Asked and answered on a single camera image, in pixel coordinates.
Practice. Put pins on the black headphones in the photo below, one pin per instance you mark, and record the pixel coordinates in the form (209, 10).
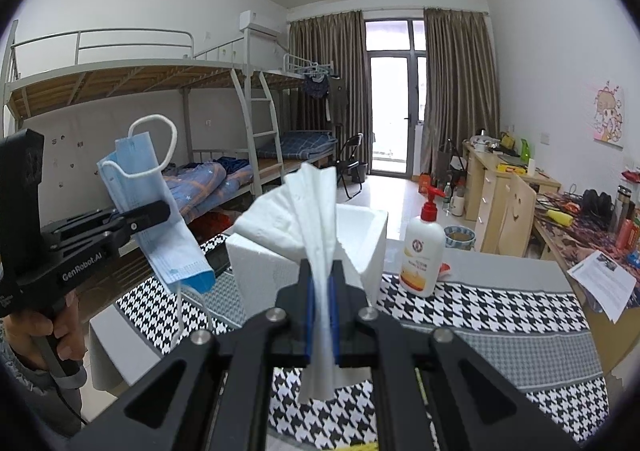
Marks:
(597, 203)

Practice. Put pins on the black folding chair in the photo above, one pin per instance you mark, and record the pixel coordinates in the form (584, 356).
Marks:
(350, 156)

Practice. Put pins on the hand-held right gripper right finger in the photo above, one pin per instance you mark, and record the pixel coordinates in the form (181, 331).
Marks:
(334, 318)

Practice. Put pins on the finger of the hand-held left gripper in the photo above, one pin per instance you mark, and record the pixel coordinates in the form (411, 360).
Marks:
(85, 226)
(150, 216)

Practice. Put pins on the blue face mask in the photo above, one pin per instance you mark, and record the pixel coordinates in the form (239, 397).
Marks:
(172, 256)

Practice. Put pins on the red bag under bed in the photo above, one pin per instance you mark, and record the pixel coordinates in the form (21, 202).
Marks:
(212, 226)

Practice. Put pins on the white metal bed ladder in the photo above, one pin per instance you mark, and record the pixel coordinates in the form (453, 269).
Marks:
(265, 131)

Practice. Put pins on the brown cardboard box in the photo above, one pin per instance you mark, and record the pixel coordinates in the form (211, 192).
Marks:
(610, 336)

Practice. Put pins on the round patterned basin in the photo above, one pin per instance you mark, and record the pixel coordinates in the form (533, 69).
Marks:
(459, 237)

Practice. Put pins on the steel thermos bottle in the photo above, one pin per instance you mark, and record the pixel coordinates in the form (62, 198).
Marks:
(623, 206)

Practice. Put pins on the green spray bottle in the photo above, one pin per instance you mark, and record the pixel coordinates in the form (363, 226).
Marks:
(526, 151)

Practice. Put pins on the cardboard box with smiley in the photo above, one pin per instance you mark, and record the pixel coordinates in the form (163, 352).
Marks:
(515, 211)

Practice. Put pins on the glass balcony door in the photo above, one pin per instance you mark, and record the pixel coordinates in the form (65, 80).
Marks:
(395, 106)

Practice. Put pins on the houndstooth tablecloth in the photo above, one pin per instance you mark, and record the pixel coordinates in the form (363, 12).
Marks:
(475, 311)

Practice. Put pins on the red can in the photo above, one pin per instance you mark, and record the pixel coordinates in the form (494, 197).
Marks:
(627, 236)

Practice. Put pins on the white metal bunk bed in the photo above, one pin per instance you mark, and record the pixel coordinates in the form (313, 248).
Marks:
(100, 76)
(295, 76)

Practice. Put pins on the white printed paper sheet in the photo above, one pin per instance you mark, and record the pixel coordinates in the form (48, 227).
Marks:
(602, 281)

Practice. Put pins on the white lotion pump bottle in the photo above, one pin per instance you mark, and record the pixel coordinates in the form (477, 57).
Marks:
(422, 251)

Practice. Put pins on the desk with patterned cloth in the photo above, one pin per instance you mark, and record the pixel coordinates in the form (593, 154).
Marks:
(565, 241)

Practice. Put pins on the white foam box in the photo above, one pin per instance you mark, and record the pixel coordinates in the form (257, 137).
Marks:
(371, 251)

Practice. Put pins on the wooden drawer cabinet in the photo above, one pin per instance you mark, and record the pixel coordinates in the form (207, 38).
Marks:
(487, 191)

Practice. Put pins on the person's left forearm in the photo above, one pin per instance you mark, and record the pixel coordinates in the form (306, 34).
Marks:
(30, 398)

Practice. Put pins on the yellow tube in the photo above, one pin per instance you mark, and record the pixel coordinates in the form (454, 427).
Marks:
(559, 217)

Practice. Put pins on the white paper tissue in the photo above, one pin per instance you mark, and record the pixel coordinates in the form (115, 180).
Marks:
(310, 211)

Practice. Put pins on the person's left hand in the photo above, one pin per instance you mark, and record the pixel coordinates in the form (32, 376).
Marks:
(69, 326)

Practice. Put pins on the white air conditioner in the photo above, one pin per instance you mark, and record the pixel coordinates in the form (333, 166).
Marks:
(259, 23)

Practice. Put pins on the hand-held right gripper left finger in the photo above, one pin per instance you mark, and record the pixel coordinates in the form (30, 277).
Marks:
(311, 316)

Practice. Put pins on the cartoon wall poster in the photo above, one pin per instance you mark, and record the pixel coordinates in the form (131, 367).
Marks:
(609, 116)

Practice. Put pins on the brown curtain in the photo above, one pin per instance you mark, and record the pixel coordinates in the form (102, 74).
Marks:
(345, 51)
(460, 81)

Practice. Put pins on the blue checked mattress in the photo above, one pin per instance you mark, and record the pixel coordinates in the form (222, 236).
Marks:
(300, 143)

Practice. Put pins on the dark hanging garment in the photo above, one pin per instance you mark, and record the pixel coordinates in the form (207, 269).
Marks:
(315, 87)

